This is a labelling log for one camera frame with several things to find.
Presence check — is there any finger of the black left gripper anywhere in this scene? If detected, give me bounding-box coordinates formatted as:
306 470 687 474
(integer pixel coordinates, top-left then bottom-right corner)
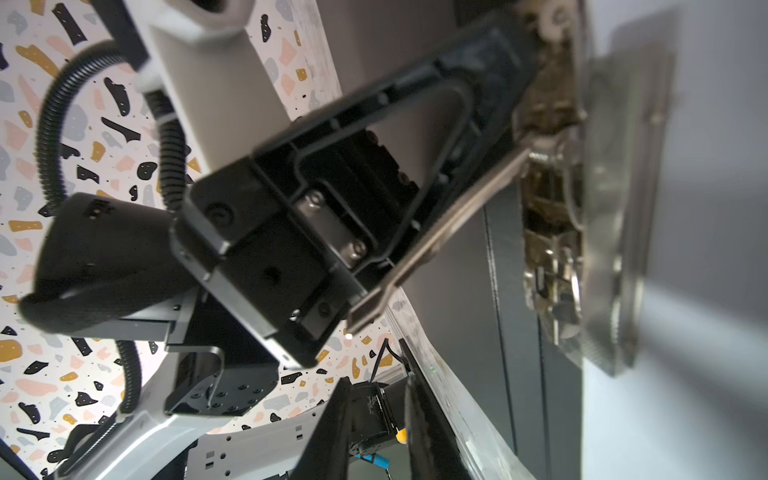
252 11 537 264

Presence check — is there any metal folder clip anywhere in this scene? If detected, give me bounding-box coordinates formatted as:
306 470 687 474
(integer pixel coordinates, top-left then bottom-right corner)
515 1 675 376

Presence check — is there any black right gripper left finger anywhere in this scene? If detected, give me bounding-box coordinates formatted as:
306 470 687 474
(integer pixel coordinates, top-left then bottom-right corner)
290 377 352 480

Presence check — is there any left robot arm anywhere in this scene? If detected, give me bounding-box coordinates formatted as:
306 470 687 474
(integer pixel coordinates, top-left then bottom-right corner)
20 14 535 416

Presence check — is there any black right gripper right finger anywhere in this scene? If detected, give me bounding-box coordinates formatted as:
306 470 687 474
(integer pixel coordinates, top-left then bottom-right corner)
404 373 471 480

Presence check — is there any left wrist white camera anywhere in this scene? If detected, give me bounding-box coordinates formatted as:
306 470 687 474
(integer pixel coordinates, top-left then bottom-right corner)
126 1 291 175

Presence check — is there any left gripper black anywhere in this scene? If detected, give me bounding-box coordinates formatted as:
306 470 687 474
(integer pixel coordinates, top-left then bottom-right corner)
171 129 531 367

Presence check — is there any orange black file folder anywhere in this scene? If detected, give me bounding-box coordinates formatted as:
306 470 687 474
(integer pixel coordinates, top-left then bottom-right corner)
318 1 582 479

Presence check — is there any text page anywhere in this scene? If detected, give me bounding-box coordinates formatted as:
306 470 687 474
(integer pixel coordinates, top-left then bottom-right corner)
582 1 767 479

